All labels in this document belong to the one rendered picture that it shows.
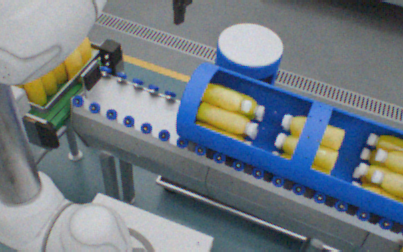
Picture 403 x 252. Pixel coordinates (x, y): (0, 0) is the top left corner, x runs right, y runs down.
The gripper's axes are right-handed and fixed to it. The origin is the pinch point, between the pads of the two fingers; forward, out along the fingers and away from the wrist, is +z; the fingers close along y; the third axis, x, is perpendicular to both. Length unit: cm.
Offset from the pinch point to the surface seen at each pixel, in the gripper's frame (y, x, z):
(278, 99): -23, -30, 40
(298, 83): 26, -154, 150
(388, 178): -68, -25, 37
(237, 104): -17.2, -11.6, 33.4
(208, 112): -11.2, -4.0, 36.3
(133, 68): 120, -77, 149
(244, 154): -29, -3, 42
